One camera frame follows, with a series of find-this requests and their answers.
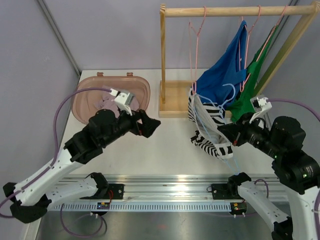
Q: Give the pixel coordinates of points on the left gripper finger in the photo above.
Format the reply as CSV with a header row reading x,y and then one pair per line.
x,y
148,126
143,117

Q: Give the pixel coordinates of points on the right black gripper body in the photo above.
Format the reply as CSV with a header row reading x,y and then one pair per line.
x,y
249,131

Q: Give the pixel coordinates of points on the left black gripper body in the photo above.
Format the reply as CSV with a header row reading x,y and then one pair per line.
x,y
127,123

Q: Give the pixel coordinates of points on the black white striped tank top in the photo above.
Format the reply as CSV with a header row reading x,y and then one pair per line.
x,y
207,125

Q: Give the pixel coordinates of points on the mauve pink tank top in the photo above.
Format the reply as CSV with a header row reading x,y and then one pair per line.
x,y
107,101

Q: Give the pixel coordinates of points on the pink wire hanger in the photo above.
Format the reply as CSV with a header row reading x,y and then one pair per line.
x,y
194,67
242,85
271,34

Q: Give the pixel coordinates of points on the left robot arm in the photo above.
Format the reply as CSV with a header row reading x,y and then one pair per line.
x,y
36,195

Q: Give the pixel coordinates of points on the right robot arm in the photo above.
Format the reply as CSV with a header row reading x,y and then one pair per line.
x,y
298,172

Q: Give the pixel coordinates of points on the green tank top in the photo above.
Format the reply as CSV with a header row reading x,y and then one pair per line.
x,y
242,104

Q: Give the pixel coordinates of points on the blue tank top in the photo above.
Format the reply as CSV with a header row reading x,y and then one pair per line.
x,y
220,84

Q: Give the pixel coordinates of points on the wooden clothes rack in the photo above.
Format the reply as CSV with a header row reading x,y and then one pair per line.
x,y
172,100

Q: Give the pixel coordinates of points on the pink plastic basin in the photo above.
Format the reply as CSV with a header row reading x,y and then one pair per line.
x,y
83,106

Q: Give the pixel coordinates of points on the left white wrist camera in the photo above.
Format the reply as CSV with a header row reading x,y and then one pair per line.
x,y
123,100

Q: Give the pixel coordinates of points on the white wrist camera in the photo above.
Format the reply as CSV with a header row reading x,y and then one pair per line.
x,y
261,106
123,100

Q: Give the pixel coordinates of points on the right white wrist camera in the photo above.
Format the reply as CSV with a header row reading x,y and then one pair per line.
x,y
261,106

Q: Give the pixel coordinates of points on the aluminium mounting rail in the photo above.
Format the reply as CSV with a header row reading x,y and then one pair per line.
x,y
175,188

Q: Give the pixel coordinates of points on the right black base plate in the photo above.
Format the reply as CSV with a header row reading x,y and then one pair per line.
x,y
220,191

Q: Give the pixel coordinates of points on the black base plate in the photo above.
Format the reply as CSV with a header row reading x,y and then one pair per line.
x,y
116,190
220,191

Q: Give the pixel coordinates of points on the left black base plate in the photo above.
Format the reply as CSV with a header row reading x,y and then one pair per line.
x,y
116,190

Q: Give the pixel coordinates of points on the white slotted cable duct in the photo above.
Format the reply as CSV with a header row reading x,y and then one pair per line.
x,y
119,206

